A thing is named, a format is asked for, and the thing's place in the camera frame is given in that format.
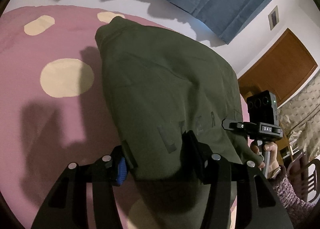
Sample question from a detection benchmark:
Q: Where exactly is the olive green bomber jacket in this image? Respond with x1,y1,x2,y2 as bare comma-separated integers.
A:
95,17,262,228

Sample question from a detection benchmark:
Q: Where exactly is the patterned purple sleeve forearm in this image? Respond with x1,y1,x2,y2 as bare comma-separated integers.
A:
268,165,315,227

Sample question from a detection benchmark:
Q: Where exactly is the person right hand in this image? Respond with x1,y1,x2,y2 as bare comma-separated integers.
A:
250,141,280,179

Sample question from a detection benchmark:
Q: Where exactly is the beige quilted headboard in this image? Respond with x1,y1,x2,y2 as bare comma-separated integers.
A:
279,73,319,161

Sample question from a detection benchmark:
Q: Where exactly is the white chair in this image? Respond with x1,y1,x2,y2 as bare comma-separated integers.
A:
286,141,320,204

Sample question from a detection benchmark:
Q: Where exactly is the brown wooden door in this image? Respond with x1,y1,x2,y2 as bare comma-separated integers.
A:
238,29,318,106

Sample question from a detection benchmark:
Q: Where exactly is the pink polka dot bedsheet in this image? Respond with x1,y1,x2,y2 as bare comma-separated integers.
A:
0,5,251,229

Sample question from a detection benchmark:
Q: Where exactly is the black camera box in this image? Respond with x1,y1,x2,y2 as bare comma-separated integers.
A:
246,91,279,126

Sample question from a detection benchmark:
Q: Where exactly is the wall vent plate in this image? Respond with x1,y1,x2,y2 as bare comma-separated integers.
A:
268,6,279,30

